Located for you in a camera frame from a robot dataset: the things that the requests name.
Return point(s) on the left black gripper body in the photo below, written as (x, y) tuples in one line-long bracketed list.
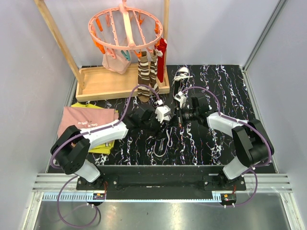
[(152, 126)]

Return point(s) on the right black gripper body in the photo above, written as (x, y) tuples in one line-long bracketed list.
[(187, 115)]

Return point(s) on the black white sneaker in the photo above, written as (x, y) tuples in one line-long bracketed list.
[(161, 150), (180, 80)]

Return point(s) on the white shoelace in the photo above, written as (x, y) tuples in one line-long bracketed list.
[(169, 139)]

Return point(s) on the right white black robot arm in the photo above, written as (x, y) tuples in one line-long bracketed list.
[(251, 142)]

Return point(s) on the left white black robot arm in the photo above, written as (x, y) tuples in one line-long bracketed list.
[(72, 147)]

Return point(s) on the black marble pattern mat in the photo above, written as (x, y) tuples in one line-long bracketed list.
[(193, 144)]

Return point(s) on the right brown striped sock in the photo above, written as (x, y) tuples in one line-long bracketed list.
[(153, 71)]

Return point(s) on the brown striped sock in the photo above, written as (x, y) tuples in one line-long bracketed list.
[(143, 77), (153, 71)]

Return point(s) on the yellow-green folded garment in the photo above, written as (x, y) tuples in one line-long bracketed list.
[(101, 149)]

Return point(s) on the left brown striped sock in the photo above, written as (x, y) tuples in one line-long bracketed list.
[(143, 77)]

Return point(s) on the pink hanging garment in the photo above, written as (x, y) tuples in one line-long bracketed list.
[(119, 64)]

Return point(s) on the wooden drying rack stand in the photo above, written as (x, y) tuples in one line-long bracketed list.
[(94, 82)]

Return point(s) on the pink folded t-shirt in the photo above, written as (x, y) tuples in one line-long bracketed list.
[(86, 116)]

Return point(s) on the red hanging cloth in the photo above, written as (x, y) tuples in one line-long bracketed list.
[(161, 49)]

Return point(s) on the pink round clip hanger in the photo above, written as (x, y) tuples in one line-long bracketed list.
[(128, 13)]

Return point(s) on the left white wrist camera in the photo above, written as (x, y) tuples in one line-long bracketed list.
[(162, 112)]

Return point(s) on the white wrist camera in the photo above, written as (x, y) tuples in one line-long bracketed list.
[(162, 112), (181, 99)]

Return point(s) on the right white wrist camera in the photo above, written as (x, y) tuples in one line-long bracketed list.
[(181, 99)]

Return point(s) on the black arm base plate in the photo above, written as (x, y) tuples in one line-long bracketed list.
[(162, 183)]

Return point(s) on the grey slotted cable duct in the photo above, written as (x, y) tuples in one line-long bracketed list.
[(78, 197)]

